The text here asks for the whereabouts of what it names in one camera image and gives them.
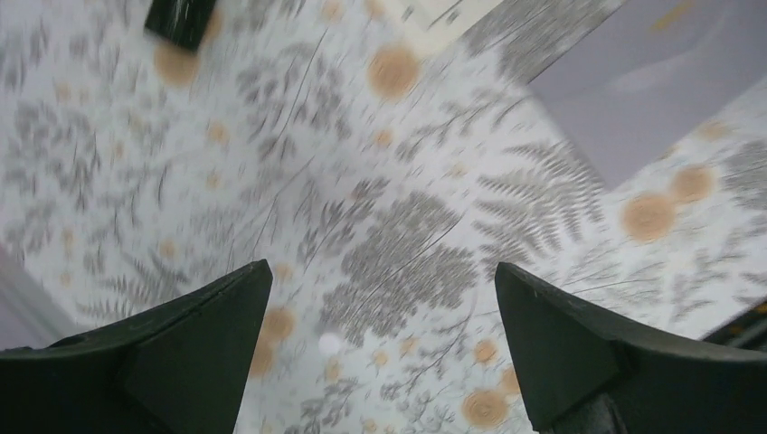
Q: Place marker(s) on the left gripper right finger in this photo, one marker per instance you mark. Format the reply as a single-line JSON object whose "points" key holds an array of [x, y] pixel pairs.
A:
{"points": [[582, 368]]}

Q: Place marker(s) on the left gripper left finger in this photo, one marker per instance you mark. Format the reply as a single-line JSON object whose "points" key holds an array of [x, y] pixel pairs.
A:
{"points": [[179, 367]]}

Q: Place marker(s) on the floral table cloth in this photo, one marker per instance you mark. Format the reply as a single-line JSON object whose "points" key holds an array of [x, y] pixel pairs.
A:
{"points": [[382, 187]]}

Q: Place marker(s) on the black toy microphone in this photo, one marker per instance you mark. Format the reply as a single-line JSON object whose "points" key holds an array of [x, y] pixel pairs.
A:
{"points": [[182, 23]]}

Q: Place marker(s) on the green white chessboard mat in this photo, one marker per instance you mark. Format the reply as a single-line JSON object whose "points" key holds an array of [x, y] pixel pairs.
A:
{"points": [[430, 26]]}

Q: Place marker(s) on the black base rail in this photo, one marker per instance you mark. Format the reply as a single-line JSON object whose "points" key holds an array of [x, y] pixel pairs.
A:
{"points": [[745, 331]]}

